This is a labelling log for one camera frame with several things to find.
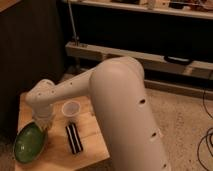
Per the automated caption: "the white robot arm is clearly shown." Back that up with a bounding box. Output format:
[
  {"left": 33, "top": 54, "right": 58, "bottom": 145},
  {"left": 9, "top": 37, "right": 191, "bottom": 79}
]
[{"left": 26, "top": 57, "right": 171, "bottom": 171}]

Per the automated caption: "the clear plastic cup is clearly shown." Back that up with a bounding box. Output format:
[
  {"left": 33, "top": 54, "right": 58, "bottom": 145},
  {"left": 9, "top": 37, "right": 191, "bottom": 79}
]
[{"left": 62, "top": 101, "right": 80, "bottom": 117}]

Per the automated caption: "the black floor cable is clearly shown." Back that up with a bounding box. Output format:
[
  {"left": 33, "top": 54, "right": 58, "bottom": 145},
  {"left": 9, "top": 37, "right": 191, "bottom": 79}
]
[{"left": 196, "top": 71, "right": 213, "bottom": 168}]

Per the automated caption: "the black striped rectangular block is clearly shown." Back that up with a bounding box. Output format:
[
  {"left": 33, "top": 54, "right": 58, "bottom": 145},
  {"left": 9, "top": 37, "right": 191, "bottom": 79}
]
[{"left": 65, "top": 123, "right": 83, "bottom": 154}]

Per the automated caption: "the grey metal shelf beam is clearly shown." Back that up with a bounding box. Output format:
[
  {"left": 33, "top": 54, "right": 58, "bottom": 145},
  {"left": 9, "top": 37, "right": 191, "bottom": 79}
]
[{"left": 65, "top": 42, "right": 213, "bottom": 80}]

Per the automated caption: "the metal vertical pole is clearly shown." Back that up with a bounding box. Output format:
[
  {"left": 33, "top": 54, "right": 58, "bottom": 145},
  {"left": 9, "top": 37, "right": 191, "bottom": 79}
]
[{"left": 68, "top": 0, "right": 79, "bottom": 46}]

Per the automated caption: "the black handle on beam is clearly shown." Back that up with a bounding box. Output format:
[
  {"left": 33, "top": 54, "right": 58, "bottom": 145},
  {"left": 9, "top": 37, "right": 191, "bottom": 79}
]
[{"left": 164, "top": 56, "right": 193, "bottom": 65}]

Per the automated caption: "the upper wooden shelf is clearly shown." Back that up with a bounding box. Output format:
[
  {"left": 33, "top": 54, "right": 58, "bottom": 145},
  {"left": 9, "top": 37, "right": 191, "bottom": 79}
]
[{"left": 62, "top": 0, "right": 213, "bottom": 20}]

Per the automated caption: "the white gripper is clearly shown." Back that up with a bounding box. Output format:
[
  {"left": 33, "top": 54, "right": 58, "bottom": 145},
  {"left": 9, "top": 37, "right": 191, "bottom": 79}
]
[{"left": 32, "top": 113, "right": 55, "bottom": 131}]

